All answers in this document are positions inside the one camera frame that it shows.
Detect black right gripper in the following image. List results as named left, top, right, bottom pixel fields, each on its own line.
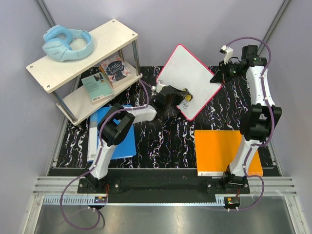
left=210, top=60, right=242, bottom=85

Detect yellow whiteboard eraser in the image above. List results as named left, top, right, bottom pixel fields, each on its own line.
left=183, top=88, right=193, bottom=101

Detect pink framed whiteboard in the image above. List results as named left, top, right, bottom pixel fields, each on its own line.
left=156, top=44, right=222, bottom=121

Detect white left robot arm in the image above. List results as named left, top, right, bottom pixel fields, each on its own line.
left=83, top=84, right=193, bottom=193

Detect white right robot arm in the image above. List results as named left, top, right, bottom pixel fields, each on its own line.
left=210, top=56, right=282, bottom=193

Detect Little Women book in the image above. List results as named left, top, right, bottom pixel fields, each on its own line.
left=100, top=55, right=131, bottom=88

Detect blue folder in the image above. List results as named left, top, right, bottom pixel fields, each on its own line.
left=87, top=107, right=137, bottom=162

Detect orange book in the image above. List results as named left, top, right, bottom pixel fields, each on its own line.
left=195, top=130, right=263, bottom=176

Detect teal paperback book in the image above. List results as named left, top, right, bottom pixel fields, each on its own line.
left=81, top=72, right=114, bottom=104

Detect white two-tier shelf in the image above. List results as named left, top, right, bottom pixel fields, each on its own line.
left=26, top=19, right=142, bottom=126

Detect light blue headphones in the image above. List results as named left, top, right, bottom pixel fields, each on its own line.
left=42, top=25, right=94, bottom=62

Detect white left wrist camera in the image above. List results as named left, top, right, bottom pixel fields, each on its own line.
left=151, top=80, right=166, bottom=93

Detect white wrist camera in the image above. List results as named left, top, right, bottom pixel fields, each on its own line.
left=151, top=80, right=166, bottom=93
left=220, top=45, right=234, bottom=65

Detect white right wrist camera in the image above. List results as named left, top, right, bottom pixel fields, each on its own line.
left=220, top=45, right=234, bottom=65

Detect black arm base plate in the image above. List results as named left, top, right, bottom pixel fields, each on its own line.
left=78, top=175, right=250, bottom=194

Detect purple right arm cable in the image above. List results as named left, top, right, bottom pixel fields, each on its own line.
left=225, top=36, right=276, bottom=212

